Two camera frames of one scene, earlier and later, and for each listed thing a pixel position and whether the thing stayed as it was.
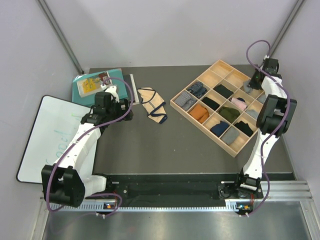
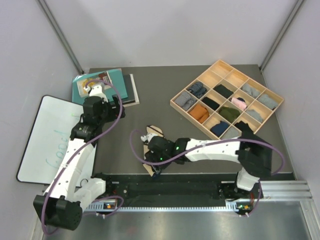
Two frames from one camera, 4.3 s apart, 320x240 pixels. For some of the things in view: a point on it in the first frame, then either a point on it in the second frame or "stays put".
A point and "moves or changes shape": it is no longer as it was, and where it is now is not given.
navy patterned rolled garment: [197, 89] stays put
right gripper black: [251, 84] -> [152, 156]
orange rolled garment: [199, 113] stays put
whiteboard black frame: [56, 121] stays put
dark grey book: [129, 78] stays put
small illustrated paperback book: [90, 85] stays put
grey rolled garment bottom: [230, 135] stays put
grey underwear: [246, 89] moves or changes shape
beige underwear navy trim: [154, 104] -> [151, 129]
